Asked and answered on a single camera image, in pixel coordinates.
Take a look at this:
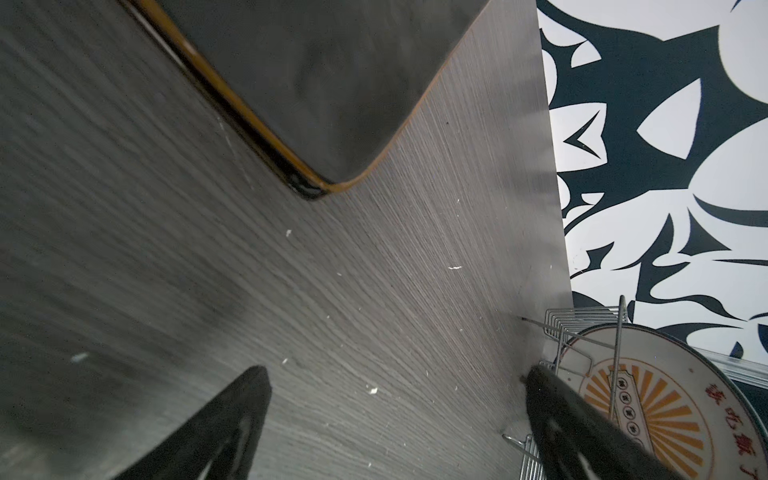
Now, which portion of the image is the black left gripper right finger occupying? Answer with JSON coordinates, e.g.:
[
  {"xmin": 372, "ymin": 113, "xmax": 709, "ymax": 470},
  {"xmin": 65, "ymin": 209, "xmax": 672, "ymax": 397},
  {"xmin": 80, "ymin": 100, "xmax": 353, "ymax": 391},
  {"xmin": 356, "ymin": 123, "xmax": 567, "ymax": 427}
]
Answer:
[{"xmin": 524, "ymin": 365, "xmax": 681, "ymax": 479}]

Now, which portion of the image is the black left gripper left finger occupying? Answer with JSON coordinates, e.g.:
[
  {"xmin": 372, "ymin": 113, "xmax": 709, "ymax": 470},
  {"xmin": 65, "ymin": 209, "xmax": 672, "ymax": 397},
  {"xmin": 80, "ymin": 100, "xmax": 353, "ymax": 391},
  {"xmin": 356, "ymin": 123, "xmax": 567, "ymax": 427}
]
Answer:
[{"xmin": 117, "ymin": 366, "xmax": 272, "ymax": 479}]

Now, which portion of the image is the black plate orange rim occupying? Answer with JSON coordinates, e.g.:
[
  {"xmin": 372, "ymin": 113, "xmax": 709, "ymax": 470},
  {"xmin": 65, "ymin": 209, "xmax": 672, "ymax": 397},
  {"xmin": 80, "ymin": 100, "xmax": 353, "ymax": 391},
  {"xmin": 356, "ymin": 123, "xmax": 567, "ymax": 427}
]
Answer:
[{"xmin": 125, "ymin": 1, "xmax": 485, "ymax": 200}]

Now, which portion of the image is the round white plate green rim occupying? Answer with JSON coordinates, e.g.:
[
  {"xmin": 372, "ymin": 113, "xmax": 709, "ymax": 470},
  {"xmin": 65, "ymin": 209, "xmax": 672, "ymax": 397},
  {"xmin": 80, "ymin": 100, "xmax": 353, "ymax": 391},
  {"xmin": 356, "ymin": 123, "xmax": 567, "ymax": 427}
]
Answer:
[{"xmin": 558, "ymin": 325, "xmax": 767, "ymax": 479}]

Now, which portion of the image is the wire metal dish rack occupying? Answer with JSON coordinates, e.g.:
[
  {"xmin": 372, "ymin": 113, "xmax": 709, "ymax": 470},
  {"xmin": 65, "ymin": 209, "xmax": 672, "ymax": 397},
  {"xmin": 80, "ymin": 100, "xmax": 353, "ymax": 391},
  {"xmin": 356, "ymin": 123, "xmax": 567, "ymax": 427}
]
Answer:
[{"xmin": 502, "ymin": 295, "xmax": 631, "ymax": 480}]

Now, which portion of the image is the aluminium cage frame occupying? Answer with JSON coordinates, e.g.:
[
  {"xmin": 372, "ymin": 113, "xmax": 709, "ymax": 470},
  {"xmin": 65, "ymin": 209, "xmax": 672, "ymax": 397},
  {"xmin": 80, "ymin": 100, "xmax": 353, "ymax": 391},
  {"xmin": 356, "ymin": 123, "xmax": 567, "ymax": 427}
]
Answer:
[{"xmin": 696, "ymin": 348, "xmax": 768, "ymax": 390}]

